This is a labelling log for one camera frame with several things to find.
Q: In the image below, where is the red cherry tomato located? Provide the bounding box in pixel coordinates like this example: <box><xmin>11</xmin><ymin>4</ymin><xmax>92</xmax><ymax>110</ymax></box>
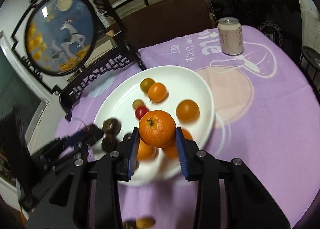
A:
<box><xmin>135</xmin><ymin>105</ymin><xmax>149</xmax><ymax>120</ymax></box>

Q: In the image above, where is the large mandarin orange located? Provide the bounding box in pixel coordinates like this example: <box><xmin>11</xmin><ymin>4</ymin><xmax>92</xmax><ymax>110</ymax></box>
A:
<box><xmin>138</xmin><ymin>110</ymin><xmax>176</xmax><ymax>148</ymax></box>

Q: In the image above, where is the small mandarin orange back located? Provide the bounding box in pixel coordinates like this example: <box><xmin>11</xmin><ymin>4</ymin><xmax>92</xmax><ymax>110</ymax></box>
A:
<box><xmin>137</xmin><ymin>139</ymin><xmax>158</xmax><ymax>161</ymax></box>

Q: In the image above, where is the water chestnut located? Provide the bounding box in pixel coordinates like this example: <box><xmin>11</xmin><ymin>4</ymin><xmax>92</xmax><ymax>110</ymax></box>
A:
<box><xmin>101</xmin><ymin>135</ymin><xmax>119</xmax><ymax>153</ymax></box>
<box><xmin>103</xmin><ymin>118</ymin><xmax>121</xmax><ymax>136</ymax></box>
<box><xmin>123</xmin><ymin>220</ymin><xmax>137</xmax><ymax>229</ymax></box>

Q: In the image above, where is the white oval plate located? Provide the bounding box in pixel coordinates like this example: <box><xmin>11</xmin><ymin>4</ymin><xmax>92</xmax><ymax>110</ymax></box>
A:
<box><xmin>93</xmin><ymin>65</ymin><xmax>217</xmax><ymax>187</ymax></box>

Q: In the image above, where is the orange tomato front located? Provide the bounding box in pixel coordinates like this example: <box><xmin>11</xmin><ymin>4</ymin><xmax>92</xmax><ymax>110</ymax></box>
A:
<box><xmin>176</xmin><ymin>100</ymin><xmax>200</xmax><ymax>122</ymax></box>

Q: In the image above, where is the yellow-green tomato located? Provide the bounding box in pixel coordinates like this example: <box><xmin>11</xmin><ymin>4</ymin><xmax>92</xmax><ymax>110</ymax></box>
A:
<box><xmin>140</xmin><ymin>78</ymin><xmax>155</xmax><ymax>94</ymax></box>

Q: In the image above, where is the deer painting screen black stand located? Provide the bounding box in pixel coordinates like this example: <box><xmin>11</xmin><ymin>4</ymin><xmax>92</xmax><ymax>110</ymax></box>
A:
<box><xmin>11</xmin><ymin>0</ymin><xmax>146</xmax><ymax>121</ymax></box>

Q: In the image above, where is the dark cherry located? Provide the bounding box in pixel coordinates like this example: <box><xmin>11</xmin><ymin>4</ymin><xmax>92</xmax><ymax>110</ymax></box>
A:
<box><xmin>123</xmin><ymin>133</ymin><xmax>132</xmax><ymax>141</ymax></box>

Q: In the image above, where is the tan longan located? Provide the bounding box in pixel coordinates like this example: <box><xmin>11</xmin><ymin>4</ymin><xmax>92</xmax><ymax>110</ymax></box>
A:
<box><xmin>132</xmin><ymin>99</ymin><xmax>145</xmax><ymax>110</ymax></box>
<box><xmin>135</xmin><ymin>217</ymin><xmax>156</xmax><ymax>229</ymax></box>

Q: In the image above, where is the black round stool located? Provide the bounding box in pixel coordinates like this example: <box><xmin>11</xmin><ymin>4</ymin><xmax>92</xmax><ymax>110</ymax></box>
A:
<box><xmin>300</xmin><ymin>45</ymin><xmax>320</xmax><ymax>94</ymax></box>

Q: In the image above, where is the white beverage can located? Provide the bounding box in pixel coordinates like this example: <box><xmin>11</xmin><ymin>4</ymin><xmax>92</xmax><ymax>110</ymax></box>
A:
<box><xmin>217</xmin><ymin>17</ymin><xmax>244</xmax><ymax>56</ymax></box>

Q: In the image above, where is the purple printed tablecloth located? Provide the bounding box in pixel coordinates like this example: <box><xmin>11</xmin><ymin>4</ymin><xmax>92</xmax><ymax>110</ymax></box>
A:
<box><xmin>55</xmin><ymin>26</ymin><xmax>319</xmax><ymax>228</ymax></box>

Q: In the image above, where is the black chair back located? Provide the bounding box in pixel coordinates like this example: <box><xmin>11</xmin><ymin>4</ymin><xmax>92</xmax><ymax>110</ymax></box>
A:
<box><xmin>210</xmin><ymin>0</ymin><xmax>302</xmax><ymax>62</ymax></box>

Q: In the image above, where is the orange tomato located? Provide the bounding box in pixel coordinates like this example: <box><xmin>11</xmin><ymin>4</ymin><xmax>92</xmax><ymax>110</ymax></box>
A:
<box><xmin>176</xmin><ymin>100</ymin><xmax>200</xmax><ymax>122</ymax></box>
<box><xmin>147</xmin><ymin>83</ymin><xmax>167</xmax><ymax>103</ymax></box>

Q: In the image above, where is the medium mandarin orange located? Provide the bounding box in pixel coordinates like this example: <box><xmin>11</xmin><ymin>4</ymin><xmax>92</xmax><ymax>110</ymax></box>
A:
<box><xmin>162</xmin><ymin>128</ymin><xmax>193</xmax><ymax>159</ymax></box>

